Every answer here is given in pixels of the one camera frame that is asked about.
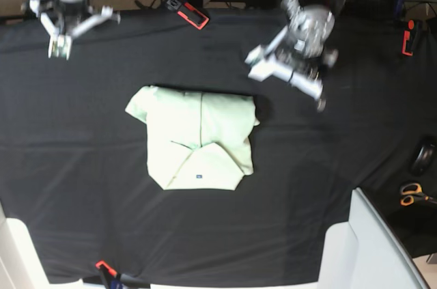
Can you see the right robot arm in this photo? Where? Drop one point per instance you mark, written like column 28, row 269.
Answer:
column 66, row 20

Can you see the white table frame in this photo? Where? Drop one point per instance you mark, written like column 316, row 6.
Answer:
column 363, row 252
column 20, row 264

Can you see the red and black clamp bottom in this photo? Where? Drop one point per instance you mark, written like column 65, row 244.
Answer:
column 111, row 279

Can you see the white table frame left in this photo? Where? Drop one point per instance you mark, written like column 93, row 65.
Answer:
column 20, row 264

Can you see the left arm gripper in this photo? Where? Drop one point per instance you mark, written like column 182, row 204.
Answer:
column 301, row 46

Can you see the white table frame right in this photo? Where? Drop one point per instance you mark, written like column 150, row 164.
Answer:
column 363, row 252

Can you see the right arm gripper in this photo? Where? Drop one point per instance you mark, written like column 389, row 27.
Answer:
column 67, row 20

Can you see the orange and black bracket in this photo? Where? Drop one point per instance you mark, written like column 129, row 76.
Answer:
column 410, row 38

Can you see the black table cloth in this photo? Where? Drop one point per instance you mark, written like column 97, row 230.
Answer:
column 73, row 162

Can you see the orange handled scissors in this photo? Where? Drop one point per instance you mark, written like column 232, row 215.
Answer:
column 413, row 193

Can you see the red and black clamp tool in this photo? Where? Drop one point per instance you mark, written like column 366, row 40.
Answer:
column 187, row 12

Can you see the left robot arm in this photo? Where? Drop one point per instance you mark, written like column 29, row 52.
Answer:
column 298, row 52

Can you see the light green T-shirt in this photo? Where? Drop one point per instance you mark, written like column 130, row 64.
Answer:
column 196, row 140

